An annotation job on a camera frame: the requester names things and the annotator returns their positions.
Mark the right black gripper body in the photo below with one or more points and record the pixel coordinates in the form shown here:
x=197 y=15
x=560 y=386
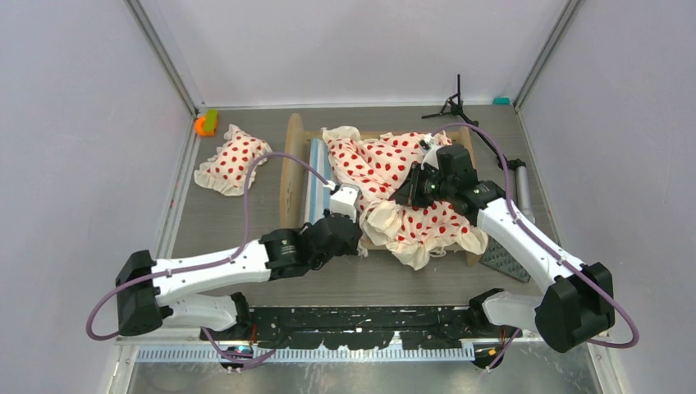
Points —
x=428 y=185

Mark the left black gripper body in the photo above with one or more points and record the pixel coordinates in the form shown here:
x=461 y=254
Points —
x=350 y=248

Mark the blue striped mattress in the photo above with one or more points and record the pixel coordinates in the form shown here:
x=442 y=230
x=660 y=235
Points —
x=316 y=195

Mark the strawberry print ruffled blanket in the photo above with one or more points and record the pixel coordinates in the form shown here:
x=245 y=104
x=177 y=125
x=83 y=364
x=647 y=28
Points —
x=397 y=207

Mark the strawberry print small pillow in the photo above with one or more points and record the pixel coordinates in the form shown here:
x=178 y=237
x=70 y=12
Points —
x=226 y=171

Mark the wooden pet bed frame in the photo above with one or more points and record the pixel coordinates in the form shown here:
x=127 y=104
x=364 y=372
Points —
x=295 y=177

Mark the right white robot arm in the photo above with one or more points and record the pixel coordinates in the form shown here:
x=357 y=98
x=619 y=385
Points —
x=574 y=305

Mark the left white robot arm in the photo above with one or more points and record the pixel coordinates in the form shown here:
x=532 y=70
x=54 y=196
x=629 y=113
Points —
x=157 y=291

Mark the black perforated pad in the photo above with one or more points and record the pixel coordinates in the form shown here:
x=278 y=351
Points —
x=499 y=259

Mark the teal small block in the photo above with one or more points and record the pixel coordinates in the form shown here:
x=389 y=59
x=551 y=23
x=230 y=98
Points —
x=503 y=101

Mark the orange green toy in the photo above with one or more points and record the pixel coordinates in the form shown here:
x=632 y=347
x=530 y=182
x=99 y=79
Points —
x=207 y=124

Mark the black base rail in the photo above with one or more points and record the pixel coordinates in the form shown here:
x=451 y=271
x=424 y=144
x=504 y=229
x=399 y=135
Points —
x=336 y=334

